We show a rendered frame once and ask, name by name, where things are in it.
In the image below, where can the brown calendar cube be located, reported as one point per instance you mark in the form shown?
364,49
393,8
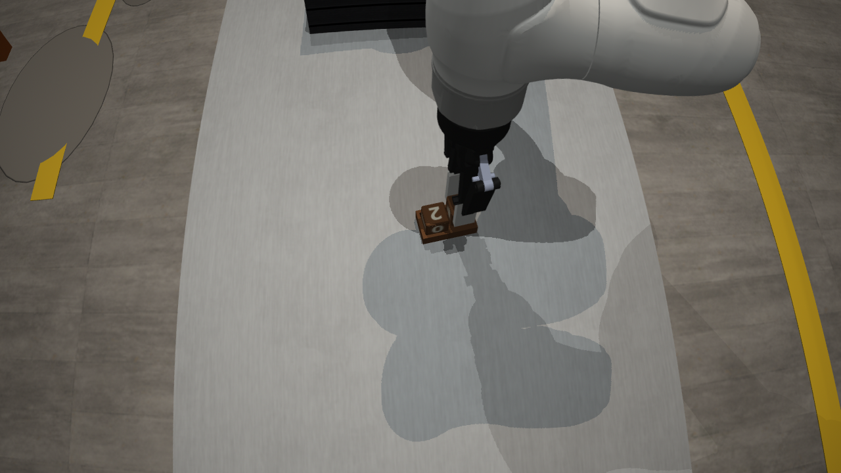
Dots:
450,208
434,218

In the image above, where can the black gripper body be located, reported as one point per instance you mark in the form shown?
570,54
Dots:
477,142

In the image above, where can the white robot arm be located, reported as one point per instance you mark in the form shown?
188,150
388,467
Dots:
486,52

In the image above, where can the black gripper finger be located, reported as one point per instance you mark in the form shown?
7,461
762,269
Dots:
471,181
452,185

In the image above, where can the brown wooden tray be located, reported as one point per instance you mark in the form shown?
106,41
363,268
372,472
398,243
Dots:
451,233

